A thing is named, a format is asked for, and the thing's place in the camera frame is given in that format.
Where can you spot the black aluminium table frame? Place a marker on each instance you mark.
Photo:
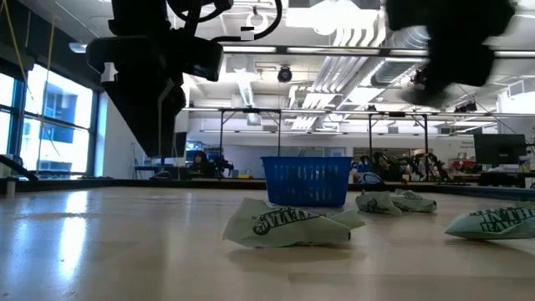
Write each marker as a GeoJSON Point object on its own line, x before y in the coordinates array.
{"type": "Point", "coordinates": [125, 183]}

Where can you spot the blue white rounded object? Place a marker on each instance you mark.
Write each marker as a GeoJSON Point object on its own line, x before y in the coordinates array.
{"type": "Point", "coordinates": [372, 179]}

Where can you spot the Stevia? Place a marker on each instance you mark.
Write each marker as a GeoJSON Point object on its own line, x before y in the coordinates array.
{"type": "Point", "coordinates": [493, 226]}

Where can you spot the black computer monitor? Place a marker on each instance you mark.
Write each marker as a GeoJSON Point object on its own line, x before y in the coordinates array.
{"type": "Point", "coordinates": [499, 148]}
{"type": "Point", "coordinates": [182, 146]}

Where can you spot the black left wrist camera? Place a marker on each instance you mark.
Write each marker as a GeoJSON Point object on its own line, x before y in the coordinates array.
{"type": "Point", "coordinates": [205, 58]}

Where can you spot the black ceiling camera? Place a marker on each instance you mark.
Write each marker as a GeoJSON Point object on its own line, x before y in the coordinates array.
{"type": "Point", "coordinates": [284, 74]}

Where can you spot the large glass window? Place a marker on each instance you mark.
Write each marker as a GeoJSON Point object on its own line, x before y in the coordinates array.
{"type": "Point", "coordinates": [62, 125]}

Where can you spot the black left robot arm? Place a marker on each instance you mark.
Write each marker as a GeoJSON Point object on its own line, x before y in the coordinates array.
{"type": "Point", "coordinates": [138, 9]}

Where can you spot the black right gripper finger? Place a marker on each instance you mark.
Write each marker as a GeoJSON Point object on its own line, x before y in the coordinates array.
{"type": "Point", "coordinates": [432, 83]}
{"type": "Point", "coordinates": [453, 88]}

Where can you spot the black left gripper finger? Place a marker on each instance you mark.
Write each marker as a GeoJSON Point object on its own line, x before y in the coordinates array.
{"type": "Point", "coordinates": [172, 104]}
{"type": "Point", "coordinates": [140, 108]}

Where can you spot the long ceiling light bar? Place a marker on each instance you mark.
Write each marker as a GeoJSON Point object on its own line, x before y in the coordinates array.
{"type": "Point", "coordinates": [259, 49]}

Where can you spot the grey cylindrical post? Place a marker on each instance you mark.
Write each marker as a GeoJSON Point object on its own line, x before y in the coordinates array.
{"type": "Point", "coordinates": [11, 188]}

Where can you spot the person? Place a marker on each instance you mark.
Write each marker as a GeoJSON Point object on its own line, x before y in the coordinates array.
{"type": "Point", "coordinates": [202, 161]}

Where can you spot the black background rig frame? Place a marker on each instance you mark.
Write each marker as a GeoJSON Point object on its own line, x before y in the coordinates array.
{"type": "Point", "coordinates": [370, 138]}
{"type": "Point", "coordinates": [221, 138]}

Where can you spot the blue plastic basket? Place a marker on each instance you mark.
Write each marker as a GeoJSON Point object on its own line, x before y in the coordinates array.
{"type": "Point", "coordinates": [307, 180]}

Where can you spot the green white Truvia packet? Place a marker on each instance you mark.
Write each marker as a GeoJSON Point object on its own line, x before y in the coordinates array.
{"type": "Point", "coordinates": [284, 230]}

